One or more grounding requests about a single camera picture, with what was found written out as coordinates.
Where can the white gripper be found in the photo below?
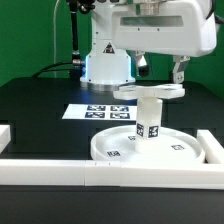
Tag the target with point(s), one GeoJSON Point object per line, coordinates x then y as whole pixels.
{"type": "Point", "coordinates": [181, 27]}

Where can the white cross-shaped table base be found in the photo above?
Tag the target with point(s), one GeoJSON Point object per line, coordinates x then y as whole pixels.
{"type": "Point", "coordinates": [164, 91]}

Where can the white round table top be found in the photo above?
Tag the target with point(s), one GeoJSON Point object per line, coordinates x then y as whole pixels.
{"type": "Point", "coordinates": [166, 146]}

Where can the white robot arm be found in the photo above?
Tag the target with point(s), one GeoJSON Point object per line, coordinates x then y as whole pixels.
{"type": "Point", "coordinates": [107, 66]}

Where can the white marker sheet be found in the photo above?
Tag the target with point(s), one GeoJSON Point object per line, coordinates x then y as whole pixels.
{"type": "Point", "coordinates": [100, 112]}

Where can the white right fence bar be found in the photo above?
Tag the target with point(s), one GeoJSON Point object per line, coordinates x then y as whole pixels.
{"type": "Point", "coordinates": [214, 152]}

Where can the white fence bar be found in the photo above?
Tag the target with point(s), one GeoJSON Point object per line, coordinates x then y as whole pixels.
{"type": "Point", "coordinates": [214, 152]}
{"type": "Point", "coordinates": [5, 136]}
{"type": "Point", "coordinates": [104, 173]}

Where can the white left fence bar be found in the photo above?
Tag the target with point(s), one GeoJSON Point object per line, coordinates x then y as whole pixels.
{"type": "Point", "coordinates": [5, 136]}

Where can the white front fence bar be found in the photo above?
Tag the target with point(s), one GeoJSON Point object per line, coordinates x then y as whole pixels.
{"type": "Point", "coordinates": [104, 173]}

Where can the black camera stand pole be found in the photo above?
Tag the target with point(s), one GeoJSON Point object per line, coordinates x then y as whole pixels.
{"type": "Point", "coordinates": [75, 30]}

